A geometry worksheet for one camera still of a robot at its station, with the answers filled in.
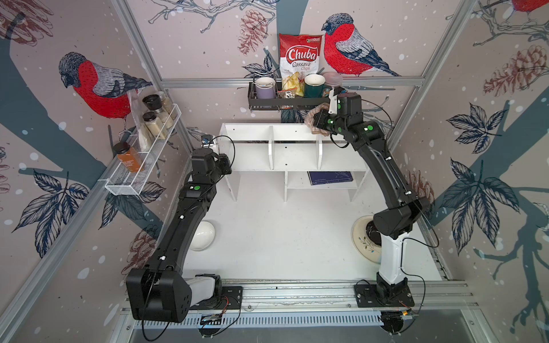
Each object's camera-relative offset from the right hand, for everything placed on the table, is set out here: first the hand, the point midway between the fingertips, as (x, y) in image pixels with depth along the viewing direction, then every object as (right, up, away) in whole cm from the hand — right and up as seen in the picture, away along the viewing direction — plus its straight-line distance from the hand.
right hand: (312, 114), depth 79 cm
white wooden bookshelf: (-1, -18, +4) cm, 18 cm away
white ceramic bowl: (-44, -50, +9) cm, 67 cm away
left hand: (-32, -14, 0) cm, 35 cm away
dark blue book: (+6, -25, +9) cm, 27 cm away
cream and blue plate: (+22, -51, +7) cm, 56 cm away
